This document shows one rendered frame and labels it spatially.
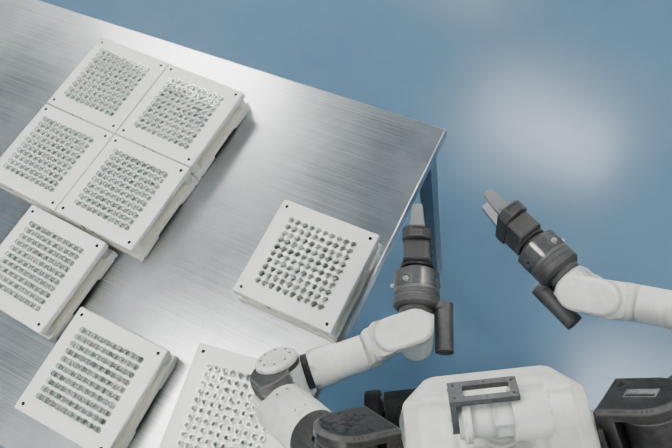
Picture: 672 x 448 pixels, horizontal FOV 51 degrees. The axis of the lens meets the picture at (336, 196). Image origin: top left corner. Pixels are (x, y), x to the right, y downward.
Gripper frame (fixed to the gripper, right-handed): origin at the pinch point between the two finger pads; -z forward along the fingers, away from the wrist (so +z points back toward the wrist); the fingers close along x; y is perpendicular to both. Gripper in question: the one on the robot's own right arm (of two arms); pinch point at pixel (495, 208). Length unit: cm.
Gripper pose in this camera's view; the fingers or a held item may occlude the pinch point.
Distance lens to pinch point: 143.8
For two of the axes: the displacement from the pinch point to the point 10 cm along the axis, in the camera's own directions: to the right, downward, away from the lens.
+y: 8.0, -5.7, 1.8
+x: 1.5, 4.8, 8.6
